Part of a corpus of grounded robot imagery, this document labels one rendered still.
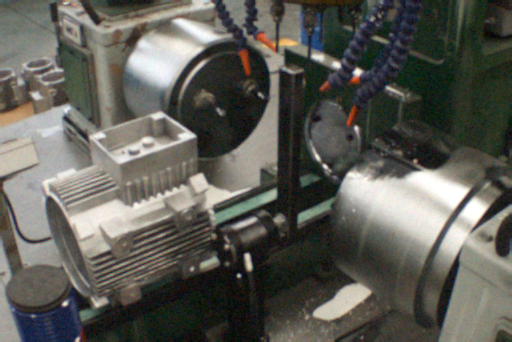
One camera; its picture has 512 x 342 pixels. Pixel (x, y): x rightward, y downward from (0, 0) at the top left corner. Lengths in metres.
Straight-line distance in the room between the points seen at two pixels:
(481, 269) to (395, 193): 0.18
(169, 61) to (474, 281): 0.71
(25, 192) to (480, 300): 1.07
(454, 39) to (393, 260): 0.42
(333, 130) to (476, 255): 0.52
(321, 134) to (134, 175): 0.43
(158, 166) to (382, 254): 0.31
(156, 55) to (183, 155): 0.38
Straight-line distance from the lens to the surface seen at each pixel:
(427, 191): 0.78
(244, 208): 1.12
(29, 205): 1.42
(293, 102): 0.81
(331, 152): 1.15
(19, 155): 1.06
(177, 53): 1.17
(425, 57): 1.11
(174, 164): 0.87
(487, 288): 0.69
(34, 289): 0.52
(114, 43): 1.31
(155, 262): 0.88
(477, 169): 0.80
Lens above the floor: 1.55
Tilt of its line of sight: 31 degrees down
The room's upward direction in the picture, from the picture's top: straight up
